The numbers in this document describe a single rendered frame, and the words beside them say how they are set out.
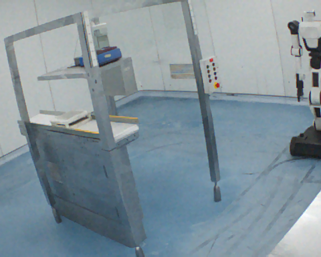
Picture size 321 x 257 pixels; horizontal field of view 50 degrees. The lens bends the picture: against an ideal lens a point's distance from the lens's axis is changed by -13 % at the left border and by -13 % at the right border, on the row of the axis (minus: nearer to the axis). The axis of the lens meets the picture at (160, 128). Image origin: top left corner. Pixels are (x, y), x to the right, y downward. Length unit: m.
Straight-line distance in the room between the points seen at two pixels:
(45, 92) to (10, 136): 0.94
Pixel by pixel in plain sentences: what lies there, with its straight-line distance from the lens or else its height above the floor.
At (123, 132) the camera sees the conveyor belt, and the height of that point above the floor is 0.94.
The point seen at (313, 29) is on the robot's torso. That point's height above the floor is 1.30.
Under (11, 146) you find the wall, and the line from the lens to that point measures 5.73.
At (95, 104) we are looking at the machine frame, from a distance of 2.21.
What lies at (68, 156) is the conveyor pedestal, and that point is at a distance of 2.94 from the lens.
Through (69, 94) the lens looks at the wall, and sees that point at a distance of 6.25.
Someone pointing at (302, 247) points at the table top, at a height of 0.89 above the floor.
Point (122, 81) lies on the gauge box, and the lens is 2.41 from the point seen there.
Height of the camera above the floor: 1.70
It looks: 19 degrees down
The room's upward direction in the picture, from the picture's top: 11 degrees counter-clockwise
